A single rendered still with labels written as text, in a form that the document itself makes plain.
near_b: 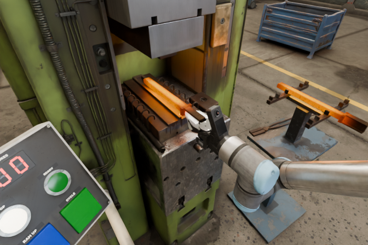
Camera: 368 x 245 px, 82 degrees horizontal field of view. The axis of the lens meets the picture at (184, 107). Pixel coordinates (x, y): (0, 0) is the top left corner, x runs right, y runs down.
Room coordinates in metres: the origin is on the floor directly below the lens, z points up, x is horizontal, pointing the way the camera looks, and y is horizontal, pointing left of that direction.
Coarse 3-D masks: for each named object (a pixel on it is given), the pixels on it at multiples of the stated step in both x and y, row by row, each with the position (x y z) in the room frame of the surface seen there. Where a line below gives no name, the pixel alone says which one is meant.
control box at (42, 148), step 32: (32, 128) 0.40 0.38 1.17; (0, 160) 0.28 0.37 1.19; (32, 160) 0.31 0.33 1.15; (64, 160) 0.34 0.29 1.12; (0, 192) 0.24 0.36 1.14; (32, 192) 0.26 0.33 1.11; (64, 192) 0.29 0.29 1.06; (96, 192) 0.32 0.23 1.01; (32, 224) 0.22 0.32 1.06; (64, 224) 0.24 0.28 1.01
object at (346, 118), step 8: (280, 88) 0.97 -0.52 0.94; (288, 88) 0.95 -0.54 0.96; (296, 96) 0.89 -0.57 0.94; (304, 96) 0.87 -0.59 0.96; (312, 104) 0.82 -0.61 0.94; (320, 104) 0.80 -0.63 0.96; (336, 112) 0.74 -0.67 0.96; (344, 120) 0.71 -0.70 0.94; (352, 120) 0.69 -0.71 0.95; (360, 120) 0.67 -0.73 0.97; (352, 128) 0.67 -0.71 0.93; (360, 128) 0.66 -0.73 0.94
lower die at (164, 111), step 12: (132, 84) 0.93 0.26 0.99; (132, 96) 0.83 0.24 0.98; (144, 96) 0.82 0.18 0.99; (156, 96) 0.80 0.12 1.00; (180, 96) 0.81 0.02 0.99; (156, 108) 0.72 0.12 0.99; (168, 108) 0.71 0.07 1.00; (144, 120) 0.69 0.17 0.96; (156, 120) 0.66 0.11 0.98; (168, 120) 0.64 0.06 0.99; (180, 120) 0.65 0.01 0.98; (156, 132) 0.61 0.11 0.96; (168, 132) 0.62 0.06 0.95; (180, 132) 0.65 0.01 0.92
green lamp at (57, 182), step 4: (60, 172) 0.32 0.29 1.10; (52, 176) 0.30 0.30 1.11; (56, 176) 0.31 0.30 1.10; (60, 176) 0.31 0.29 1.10; (64, 176) 0.31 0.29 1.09; (48, 180) 0.29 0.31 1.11; (52, 180) 0.29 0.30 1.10; (56, 180) 0.30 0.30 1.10; (60, 180) 0.30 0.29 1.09; (64, 180) 0.31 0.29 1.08; (48, 184) 0.29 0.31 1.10; (52, 184) 0.29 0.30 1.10; (56, 184) 0.29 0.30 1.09; (60, 184) 0.30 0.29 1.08; (64, 184) 0.30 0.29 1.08; (52, 188) 0.28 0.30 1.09; (56, 188) 0.29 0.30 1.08; (60, 188) 0.29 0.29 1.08; (64, 188) 0.29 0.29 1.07
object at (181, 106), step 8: (144, 80) 0.90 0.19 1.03; (152, 80) 0.89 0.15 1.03; (152, 88) 0.84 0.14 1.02; (160, 88) 0.81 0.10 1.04; (168, 96) 0.74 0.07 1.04; (176, 104) 0.68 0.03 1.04; (184, 104) 0.68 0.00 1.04; (184, 112) 0.65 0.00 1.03; (192, 112) 0.62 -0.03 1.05; (200, 120) 0.58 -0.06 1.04
